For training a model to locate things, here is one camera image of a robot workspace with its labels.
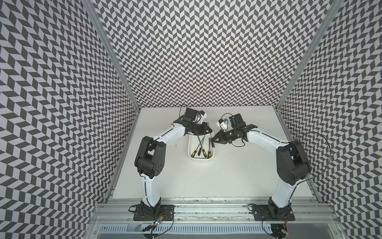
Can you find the small circuit board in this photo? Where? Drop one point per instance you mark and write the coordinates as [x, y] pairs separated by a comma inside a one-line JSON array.
[[280, 230], [154, 225]]

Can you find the yellow black handled file six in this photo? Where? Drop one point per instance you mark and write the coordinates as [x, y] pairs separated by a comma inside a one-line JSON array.
[[211, 141]]

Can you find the yellow black handled file five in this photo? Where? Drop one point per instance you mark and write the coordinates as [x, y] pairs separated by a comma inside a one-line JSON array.
[[201, 146]]

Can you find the yellow black handled file one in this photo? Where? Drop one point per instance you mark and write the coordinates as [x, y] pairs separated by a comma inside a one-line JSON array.
[[209, 151]]

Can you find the aluminium front rail frame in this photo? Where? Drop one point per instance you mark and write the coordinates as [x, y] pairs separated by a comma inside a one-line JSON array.
[[209, 212]]

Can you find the yellow black handled file three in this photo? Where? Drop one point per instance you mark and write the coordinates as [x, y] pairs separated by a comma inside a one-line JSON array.
[[195, 151]]

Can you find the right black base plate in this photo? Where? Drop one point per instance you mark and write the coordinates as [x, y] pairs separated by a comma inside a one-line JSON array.
[[272, 213]]

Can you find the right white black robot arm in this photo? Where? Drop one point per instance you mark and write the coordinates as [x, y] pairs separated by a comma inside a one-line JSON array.
[[292, 164]]

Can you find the right aluminium corner post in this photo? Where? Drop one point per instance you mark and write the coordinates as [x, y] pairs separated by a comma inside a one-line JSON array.
[[327, 20]]

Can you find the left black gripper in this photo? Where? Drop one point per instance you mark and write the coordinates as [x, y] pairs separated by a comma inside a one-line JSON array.
[[204, 126]]

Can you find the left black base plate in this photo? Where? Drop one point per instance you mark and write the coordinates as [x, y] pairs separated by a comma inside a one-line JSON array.
[[146, 213]]

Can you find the aluminium corner post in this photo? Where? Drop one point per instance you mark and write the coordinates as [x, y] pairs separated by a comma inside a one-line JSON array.
[[327, 20], [92, 14]]

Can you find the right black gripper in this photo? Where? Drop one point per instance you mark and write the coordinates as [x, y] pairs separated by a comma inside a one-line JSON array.
[[221, 135]]

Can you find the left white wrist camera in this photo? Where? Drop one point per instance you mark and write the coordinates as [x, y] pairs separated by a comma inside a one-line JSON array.
[[201, 115]]

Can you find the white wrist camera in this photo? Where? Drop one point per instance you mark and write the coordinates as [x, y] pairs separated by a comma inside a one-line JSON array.
[[223, 124], [201, 115]]

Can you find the left small circuit board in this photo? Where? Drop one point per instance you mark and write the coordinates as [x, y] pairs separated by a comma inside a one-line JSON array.
[[154, 225]]

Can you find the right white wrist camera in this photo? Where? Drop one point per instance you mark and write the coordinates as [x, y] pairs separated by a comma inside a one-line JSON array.
[[223, 124]]

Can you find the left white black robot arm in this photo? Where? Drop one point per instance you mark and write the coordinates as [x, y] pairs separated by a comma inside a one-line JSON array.
[[150, 158]]

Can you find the yellow black handled file two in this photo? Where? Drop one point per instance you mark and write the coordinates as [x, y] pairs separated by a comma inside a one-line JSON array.
[[203, 150]]

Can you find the right small circuit board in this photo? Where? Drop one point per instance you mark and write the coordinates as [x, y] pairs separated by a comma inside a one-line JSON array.
[[280, 230]]

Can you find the left aluminium corner post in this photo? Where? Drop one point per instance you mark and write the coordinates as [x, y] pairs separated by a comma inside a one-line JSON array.
[[92, 14]]

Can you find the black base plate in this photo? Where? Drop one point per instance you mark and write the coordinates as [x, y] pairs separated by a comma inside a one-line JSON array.
[[272, 213], [146, 213]]

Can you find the white plastic storage box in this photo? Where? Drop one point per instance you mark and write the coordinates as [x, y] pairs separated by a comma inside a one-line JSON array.
[[193, 142]]

